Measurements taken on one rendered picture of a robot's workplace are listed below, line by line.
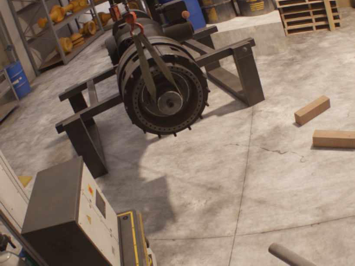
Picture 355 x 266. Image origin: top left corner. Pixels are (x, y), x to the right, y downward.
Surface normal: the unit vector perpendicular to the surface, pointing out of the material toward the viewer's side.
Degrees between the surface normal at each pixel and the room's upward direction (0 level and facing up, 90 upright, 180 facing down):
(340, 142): 90
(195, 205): 0
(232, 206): 0
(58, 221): 0
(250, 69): 90
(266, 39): 90
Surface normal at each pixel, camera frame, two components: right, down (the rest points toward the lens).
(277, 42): -0.21, 0.52
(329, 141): -0.52, 0.55
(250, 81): 0.31, 0.36
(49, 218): -0.31, -0.84
